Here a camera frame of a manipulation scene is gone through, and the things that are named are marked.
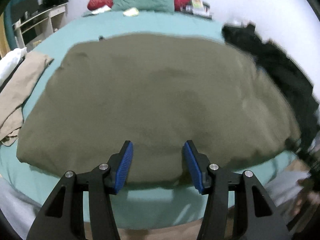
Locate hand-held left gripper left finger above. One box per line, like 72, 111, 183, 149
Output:
26, 140, 134, 240

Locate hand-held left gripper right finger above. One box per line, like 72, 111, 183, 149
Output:
182, 140, 292, 240

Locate olive green hooded jacket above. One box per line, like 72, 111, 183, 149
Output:
16, 31, 302, 183

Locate black clothes pile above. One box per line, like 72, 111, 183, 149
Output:
221, 21, 320, 155

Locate light grey cloth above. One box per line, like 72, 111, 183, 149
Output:
0, 177, 43, 240

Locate beige pants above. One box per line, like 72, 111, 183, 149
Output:
0, 51, 54, 146

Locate bed with green sheet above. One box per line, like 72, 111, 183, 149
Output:
0, 10, 300, 230

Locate stack of books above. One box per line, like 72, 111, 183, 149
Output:
182, 2, 213, 19

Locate yellow green packet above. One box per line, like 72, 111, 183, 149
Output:
123, 7, 139, 17

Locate white cloth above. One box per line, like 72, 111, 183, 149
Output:
0, 47, 27, 85

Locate white paper packet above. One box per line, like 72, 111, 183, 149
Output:
91, 5, 112, 14

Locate white wooden desk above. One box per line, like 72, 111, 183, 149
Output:
12, 2, 69, 53

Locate yellow curtain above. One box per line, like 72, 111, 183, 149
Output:
0, 15, 8, 58

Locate black monitor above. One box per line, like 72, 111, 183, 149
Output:
11, 0, 39, 25

